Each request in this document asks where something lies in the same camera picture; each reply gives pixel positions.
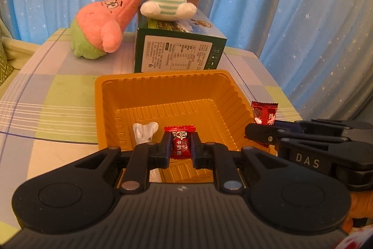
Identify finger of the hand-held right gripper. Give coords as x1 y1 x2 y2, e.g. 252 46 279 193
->
245 123 344 150
274 118 362 139

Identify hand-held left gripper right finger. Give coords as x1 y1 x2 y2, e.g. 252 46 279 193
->
191 132 292 194

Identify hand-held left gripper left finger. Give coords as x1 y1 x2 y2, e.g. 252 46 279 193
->
70 132 172 195

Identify red candy with white face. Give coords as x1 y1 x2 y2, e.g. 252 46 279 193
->
164 126 196 160

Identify orange plastic tray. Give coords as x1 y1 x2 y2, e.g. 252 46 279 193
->
95 70 277 184

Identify person's right hand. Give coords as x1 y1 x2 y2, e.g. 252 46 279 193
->
342 191 373 233

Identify silver wrapped candy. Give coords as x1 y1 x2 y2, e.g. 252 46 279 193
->
132 121 159 147

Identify red white printed cloth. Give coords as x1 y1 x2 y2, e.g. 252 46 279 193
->
332 233 373 249

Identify green carton box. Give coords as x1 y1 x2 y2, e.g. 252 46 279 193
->
134 8 228 74

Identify checked tablecloth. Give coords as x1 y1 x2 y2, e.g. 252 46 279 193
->
0 28 373 209

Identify blue star curtain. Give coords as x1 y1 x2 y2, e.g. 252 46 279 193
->
0 0 373 127

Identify pink starfish plush toy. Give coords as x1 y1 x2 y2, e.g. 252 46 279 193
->
72 0 143 59

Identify pale green sofa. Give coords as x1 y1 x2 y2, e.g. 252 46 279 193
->
0 18 40 69

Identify green zigzag cushion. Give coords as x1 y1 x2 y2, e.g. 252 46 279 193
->
0 42 14 86

